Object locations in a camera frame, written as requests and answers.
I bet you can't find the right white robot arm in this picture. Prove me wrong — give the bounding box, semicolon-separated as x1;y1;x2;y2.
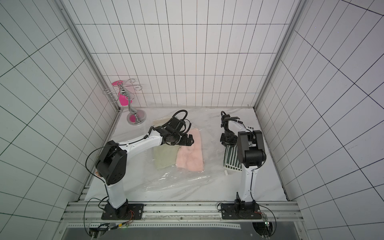
220;111;267;212

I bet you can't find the aluminium mounting rail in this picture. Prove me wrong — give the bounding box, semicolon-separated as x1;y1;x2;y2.
61;201;304;223

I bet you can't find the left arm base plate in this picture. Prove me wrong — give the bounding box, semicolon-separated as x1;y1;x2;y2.
101;202;145;221

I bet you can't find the blue and cream towel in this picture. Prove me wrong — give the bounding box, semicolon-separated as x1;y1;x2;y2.
153;118;170;127

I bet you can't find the green striped Doraemon towel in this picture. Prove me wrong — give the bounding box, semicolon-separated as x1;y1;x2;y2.
223;125;256;172

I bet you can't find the clear plastic vacuum bag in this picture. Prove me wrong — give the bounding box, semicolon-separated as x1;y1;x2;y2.
125;109;241;193

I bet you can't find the light green towel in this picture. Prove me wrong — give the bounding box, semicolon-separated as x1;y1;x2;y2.
153;145;180;170

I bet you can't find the pink plastic cup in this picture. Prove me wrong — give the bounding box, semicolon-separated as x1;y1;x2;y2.
112;81;132;107

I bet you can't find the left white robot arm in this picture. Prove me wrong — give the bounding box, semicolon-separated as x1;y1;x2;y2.
96;116;194;210

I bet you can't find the pink towel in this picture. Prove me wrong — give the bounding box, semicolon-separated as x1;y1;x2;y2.
176;129;204;172

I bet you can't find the chrome cup holder stand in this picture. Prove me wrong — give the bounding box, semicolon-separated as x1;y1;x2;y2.
103;79;146;126

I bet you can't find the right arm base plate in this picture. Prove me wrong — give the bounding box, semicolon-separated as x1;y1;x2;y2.
218;202;262;220

